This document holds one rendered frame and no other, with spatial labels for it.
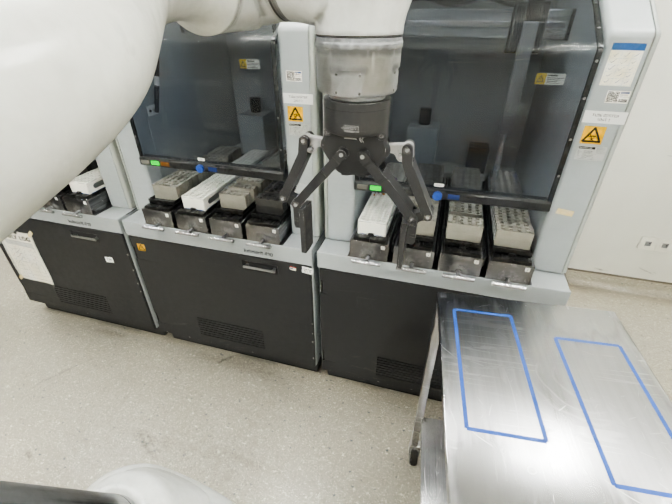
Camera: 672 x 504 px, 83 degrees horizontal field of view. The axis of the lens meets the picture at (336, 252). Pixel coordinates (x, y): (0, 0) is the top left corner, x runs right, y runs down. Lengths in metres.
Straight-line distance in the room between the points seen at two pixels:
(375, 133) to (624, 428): 0.74
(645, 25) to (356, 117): 0.96
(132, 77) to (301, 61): 1.11
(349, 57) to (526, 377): 0.75
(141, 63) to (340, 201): 1.20
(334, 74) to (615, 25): 0.94
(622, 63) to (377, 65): 0.91
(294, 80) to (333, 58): 0.88
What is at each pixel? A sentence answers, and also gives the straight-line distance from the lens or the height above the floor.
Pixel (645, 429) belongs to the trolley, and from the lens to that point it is 0.98.
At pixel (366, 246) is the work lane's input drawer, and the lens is 1.32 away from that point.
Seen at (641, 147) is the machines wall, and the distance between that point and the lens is 2.57.
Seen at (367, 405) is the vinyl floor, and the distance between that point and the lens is 1.82.
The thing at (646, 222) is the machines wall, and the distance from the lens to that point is 2.76.
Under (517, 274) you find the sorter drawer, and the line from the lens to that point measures 1.34.
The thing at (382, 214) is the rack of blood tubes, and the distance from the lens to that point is 1.37.
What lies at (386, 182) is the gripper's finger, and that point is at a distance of 0.47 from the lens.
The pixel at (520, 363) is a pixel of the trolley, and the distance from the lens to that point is 0.97.
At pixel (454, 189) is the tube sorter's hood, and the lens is 1.27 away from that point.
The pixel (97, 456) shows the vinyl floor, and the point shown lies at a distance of 1.94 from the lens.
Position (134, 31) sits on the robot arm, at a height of 1.48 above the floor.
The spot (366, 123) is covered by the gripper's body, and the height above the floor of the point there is 1.38.
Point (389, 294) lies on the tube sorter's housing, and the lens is 1.42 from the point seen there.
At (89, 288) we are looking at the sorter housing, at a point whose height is 0.30.
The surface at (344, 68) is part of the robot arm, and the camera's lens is 0.41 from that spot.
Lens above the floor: 1.49
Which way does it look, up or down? 33 degrees down
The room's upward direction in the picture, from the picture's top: straight up
